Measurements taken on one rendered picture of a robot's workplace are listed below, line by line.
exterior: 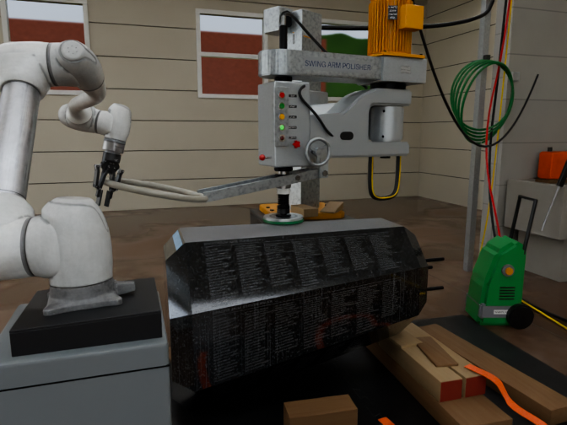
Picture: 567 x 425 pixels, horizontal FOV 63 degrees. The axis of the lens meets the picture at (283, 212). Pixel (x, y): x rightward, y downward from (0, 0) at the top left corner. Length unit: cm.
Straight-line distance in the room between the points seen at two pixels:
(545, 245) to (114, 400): 414
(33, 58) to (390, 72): 175
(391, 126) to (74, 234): 191
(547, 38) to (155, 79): 569
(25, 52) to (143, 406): 107
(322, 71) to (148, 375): 172
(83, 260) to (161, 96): 706
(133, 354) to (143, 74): 725
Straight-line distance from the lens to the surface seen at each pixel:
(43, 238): 126
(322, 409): 214
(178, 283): 201
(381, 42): 274
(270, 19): 318
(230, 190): 228
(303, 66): 239
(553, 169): 501
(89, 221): 124
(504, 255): 338
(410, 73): 274
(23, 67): 162
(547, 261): 482
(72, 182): 831
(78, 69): 160
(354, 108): 254
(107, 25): 834
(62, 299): 129
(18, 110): 154
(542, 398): 257
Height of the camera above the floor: 129
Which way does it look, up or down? 10 degrees down
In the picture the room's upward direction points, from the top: straight up
